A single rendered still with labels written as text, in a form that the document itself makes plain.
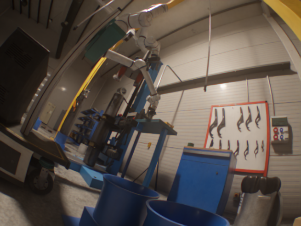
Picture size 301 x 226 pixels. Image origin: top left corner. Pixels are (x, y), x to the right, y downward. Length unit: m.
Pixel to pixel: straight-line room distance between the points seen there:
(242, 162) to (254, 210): 1.39
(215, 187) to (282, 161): 1.66
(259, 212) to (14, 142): 2.07
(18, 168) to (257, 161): 3.11
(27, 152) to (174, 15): 7.27
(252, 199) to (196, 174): 0.80
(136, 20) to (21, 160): 1.30
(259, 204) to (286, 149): 1.57
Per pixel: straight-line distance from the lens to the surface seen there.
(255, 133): 3.02
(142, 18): 1.22
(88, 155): 2.20
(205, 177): 1.75
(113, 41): 1.25
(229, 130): 3.12
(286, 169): 2.94
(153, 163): 1.63
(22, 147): 0.82
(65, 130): 3.37
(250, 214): 1.72
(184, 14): 7.17
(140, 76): 2.69
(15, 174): 0.88
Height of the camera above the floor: 0.49
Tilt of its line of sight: 22 degrees up
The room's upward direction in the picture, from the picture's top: 21 degrees clockwise
